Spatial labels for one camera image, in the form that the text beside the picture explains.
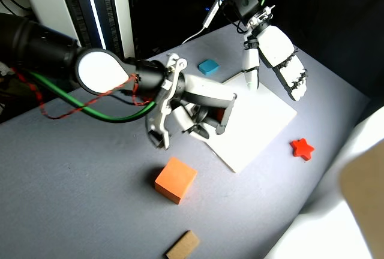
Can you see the blue block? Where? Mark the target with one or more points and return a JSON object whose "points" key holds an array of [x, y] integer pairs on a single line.
{"points": [[208, 66]]}

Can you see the tan wooden block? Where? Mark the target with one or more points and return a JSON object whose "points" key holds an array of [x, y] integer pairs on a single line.
{"points": [[183, 245]]}

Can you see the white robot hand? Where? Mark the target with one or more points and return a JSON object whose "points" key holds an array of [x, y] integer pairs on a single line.
{"points": [[207, 91], [274, 44]]}

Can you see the blurry white tan object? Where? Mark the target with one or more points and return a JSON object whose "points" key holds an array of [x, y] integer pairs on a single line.
{"points": [[345, 205]]}

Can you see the red star block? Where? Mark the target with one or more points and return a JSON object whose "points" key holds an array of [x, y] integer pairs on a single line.
{"points": [[301, 148]]}

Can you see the grey table cloth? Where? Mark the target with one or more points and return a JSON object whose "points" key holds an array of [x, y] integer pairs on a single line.
{"points": [[90, 196]]}

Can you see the white paper sheet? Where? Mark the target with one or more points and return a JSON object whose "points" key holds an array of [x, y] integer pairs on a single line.
{"points": [[258, 127]]}

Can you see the orange cube block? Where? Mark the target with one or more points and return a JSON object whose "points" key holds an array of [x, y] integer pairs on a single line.
{"points": [[175, 179]]}

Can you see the white cabinet with black strips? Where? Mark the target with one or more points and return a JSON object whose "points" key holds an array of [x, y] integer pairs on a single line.
{"points": [[51, 1]]}

